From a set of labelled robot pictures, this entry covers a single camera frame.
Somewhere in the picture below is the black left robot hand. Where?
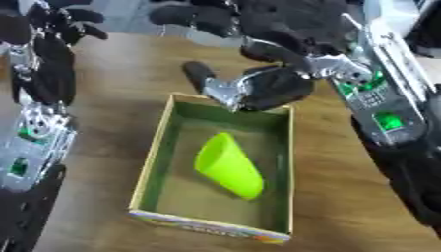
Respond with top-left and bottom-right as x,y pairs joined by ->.
0,0 -> 110,107

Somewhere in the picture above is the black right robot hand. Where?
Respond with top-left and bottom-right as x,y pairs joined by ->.
146,0 -> 376,113

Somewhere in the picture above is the lime green plastic cup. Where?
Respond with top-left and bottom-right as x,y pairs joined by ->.
193,131 -> 268,201

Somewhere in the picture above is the tan cardboard box green inside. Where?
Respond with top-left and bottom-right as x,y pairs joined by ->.
127,92 -> 296,245

